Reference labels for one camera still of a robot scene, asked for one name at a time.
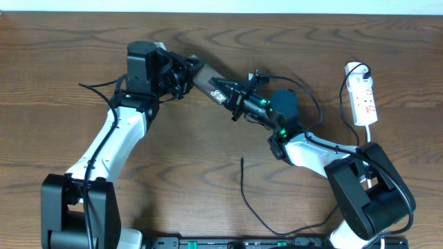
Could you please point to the Samsung Galaxy smartphone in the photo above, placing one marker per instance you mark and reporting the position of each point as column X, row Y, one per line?
column 202, row 81

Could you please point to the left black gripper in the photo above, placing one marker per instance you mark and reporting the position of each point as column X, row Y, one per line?
column 187, row 69

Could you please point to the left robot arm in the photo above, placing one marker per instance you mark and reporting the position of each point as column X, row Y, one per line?
column 79, row 208

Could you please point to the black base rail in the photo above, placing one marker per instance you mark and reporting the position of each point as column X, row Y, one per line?
column 237, row 243

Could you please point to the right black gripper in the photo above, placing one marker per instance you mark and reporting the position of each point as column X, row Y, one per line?
column 236, row 97

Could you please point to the white USB wall charger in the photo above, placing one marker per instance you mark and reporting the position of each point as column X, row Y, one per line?
column 357, row 68

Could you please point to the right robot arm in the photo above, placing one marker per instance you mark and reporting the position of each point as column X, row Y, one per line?
column 370, row 194

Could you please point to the white power strip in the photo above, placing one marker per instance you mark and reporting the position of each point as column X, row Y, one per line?
column 363, row 107

